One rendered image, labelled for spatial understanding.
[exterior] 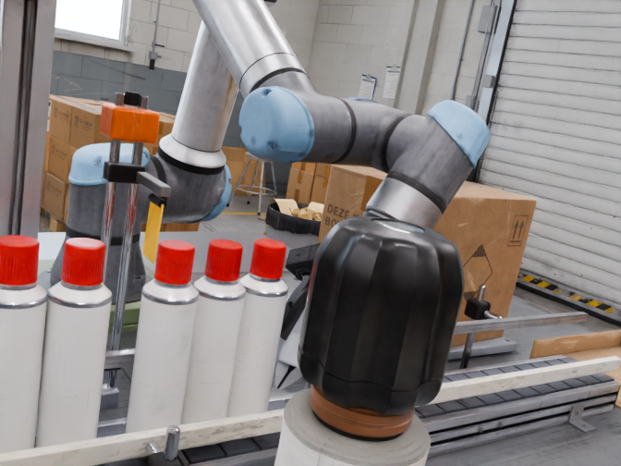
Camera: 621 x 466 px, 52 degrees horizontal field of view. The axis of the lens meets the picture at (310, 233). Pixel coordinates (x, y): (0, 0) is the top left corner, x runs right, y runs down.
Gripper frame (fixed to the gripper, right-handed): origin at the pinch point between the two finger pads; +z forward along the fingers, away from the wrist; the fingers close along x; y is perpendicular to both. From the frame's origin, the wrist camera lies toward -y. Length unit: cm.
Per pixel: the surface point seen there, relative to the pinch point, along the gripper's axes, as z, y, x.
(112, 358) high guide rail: 6.7, -2.6, -16.6
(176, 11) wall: -172, -571, 131
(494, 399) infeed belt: -11.6, 4.2, 31.1
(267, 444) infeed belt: 6.2, 4.2, 0.2
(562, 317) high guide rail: -29, -3, 46
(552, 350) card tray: -27, -12, 65
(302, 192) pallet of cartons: -75, -344, 221
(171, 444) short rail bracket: 7.8, 9.5, -14.0
